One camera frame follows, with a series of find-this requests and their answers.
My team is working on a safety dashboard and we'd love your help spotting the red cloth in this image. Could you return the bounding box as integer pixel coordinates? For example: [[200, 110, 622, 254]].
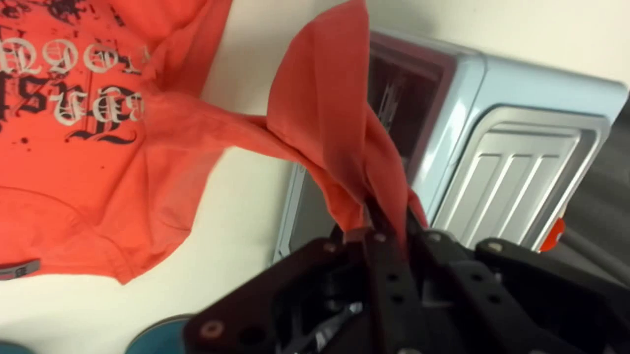
[[0, 0, 431, 287]]

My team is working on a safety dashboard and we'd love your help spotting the teal toy pot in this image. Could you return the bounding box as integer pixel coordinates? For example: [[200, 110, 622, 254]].
[[0, 340, 35, 354]]

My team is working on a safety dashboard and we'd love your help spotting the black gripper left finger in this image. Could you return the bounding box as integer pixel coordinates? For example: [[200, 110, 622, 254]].
[[183, 224, 419, 354]]

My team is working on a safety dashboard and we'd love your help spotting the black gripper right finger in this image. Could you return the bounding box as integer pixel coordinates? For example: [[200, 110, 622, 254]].
[[395, 224, 630, 354]]

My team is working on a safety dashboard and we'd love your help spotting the light blue toaster oven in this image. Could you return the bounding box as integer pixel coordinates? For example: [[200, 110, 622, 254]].
[[271, 27, 630, 263]]

